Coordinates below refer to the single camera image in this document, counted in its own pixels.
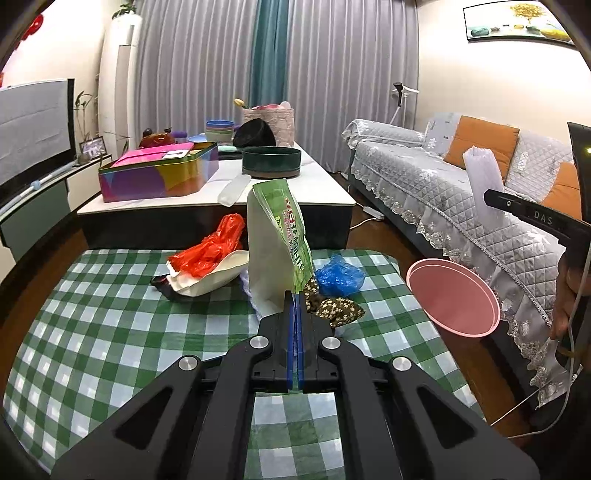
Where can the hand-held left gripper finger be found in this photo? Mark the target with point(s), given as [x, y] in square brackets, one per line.
[289, 355]
[300, 355]

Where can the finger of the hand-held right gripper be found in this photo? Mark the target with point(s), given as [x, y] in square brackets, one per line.
[531, 213]

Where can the lavender foam net sleeve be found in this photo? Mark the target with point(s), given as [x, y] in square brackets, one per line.
[482, 180]

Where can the green snack bag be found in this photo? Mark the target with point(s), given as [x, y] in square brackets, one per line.
[272, 240]

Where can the pink round bin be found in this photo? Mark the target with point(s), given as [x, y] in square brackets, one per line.
[452, 300]

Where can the person's right hand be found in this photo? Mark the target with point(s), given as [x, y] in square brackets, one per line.
[565, 300]

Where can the orange cushion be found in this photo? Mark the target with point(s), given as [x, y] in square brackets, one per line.
[482, 145]
[563, 189]

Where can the brown floral packet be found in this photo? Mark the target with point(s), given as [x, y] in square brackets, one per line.
[333, 308]

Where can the blue plastic bag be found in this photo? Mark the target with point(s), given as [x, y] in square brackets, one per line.
[339, 277]

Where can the white paper bag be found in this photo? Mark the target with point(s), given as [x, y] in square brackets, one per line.
[207, 285]

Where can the grey quilted sofa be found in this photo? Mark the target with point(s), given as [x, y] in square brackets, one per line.
[415, 184]

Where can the red plastic bag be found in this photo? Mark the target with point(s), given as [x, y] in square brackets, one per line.
[207, 251]

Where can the white top coffee table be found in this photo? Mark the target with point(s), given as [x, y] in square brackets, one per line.
[212, 221]

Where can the white power strip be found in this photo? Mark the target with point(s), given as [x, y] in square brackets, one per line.
[373, 212]

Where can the green checked cloth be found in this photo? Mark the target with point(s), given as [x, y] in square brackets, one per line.
[115, 332]

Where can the dark green round container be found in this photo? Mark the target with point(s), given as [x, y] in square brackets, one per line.
[271, 164]

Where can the colourful tin box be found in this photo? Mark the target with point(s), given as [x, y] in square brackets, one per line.
[152, 177]

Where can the black bowl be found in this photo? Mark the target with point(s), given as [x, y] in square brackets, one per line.
[253, 134]

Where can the pink lace basket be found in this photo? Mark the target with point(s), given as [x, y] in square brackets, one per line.
[279, 124]

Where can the stack of coloured bowls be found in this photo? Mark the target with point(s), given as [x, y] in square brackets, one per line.
[219, 131]

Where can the green television cabinet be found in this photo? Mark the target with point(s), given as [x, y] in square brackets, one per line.
[37, 221]

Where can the grey curtain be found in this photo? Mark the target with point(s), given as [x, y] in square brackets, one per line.
[194, 69]

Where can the teal curtain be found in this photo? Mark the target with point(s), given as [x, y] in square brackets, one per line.
[270, 50]

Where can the white rod with blue bead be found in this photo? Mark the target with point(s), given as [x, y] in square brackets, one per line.
[34, 184]

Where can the bamboo plant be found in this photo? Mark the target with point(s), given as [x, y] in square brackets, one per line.
[83, 124]

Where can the white standing air conditioner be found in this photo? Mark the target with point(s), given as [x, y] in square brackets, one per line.
[117, 83]

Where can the covered television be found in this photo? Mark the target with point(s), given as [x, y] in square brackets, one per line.
[32, 134]

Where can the small potted plant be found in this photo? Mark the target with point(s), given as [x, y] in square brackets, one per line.
[125, 10]

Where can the framed wall painting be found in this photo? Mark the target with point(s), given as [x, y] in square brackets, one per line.
[512, 23]

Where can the photo frame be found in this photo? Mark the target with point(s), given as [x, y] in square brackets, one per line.
[92, 148]

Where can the red wall decoration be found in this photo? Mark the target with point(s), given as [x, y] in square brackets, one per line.
[32, 27]

